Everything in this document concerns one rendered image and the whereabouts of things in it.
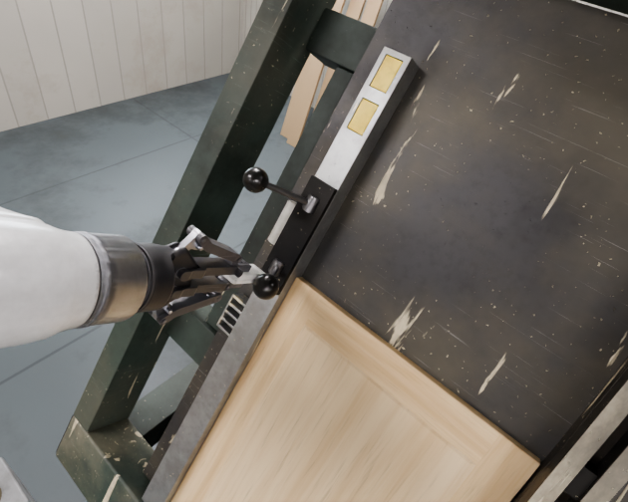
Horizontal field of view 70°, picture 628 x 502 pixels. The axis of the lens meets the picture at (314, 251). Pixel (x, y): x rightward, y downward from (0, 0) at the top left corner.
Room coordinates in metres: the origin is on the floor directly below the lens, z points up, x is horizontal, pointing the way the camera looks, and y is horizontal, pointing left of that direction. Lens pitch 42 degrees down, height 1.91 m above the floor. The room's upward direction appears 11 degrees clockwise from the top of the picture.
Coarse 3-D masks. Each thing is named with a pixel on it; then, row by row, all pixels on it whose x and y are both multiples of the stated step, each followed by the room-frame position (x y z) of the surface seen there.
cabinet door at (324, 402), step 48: (288, 336) 0.46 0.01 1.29; (336, 336) 0.45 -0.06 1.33; (240, 384) 0.42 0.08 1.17; (288, 384) 0.41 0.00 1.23; (336, 384) 0.40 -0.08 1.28; (384, 384) 0.38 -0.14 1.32; (432, 384) 0.37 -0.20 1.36; (240, 432) 0.36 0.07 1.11; (288, 432) 0.35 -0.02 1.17; (336, 432) 0.34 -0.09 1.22; (384, 432) 0.34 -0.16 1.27; (432, 432) 0.33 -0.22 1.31; (480, 432) 0.32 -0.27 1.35; (192, 480) 0.31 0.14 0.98; (240, 480) 0.31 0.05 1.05; (288, 480) 0.30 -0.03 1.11; (336, 480) 0.29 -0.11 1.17; (384, 480) 0.29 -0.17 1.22; (432, 480) 0.28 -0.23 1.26; (480, 480) 0.27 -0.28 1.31
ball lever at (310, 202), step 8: (248, 168) 0.55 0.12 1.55; (256, 168) 0.54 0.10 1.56; (248, 176) 0.53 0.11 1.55; (256, 176) 0.53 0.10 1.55; (264, 176) 0.54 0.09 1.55; (248, 184) 0.52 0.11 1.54; (256, 184) 0.52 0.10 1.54; (264, 184) 0.53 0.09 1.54; (272, 184) 0.55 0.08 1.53; (256, 192) 0.53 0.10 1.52; (280, 192) 0.55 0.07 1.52; (288, 192) 0.56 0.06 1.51; (296, 200) 0.56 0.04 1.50; (304, 200) 0.57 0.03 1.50; (312, 200) 0.57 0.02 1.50; (304, 208) 0.56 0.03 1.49; (312, 208) 0.57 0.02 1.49
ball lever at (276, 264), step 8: (272, 264) 0.52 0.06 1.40; (280, 264) 0.52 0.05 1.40; (272, 272) 0.48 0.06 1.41; (256, 280) 0.43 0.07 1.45; (264, 280) 0.43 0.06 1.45; (272, 280) 0.43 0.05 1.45; (256, 288) 0.42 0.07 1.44; (264, 288) 0.42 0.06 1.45; (272, 288) 0.42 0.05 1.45; (264, 296) 0.41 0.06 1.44; (272, 296) 0.42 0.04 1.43
